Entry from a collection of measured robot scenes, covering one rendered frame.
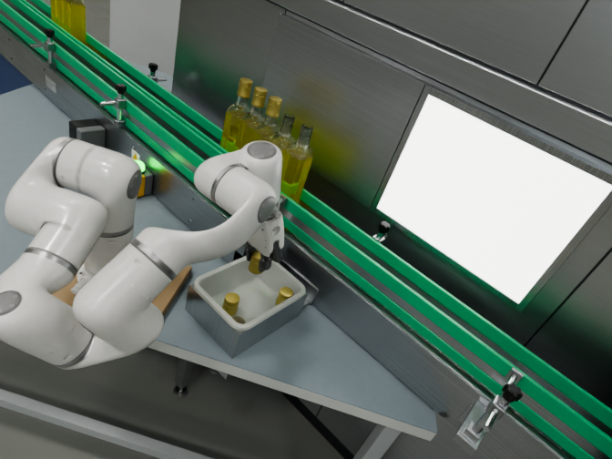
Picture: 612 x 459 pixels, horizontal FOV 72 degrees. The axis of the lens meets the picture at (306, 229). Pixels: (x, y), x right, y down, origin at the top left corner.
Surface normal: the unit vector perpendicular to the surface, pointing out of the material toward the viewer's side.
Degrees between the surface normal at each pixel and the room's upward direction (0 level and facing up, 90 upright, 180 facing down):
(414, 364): 90
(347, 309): 90
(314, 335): 0
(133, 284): 50
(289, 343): 0
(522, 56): 90
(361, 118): 90
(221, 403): 0
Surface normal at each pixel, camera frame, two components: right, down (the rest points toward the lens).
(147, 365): 0.28, -0.78
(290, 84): -0.64, 0.28
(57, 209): 0.20, -0.31
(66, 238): 0.57, -0.32
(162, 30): -0.25, 0.50
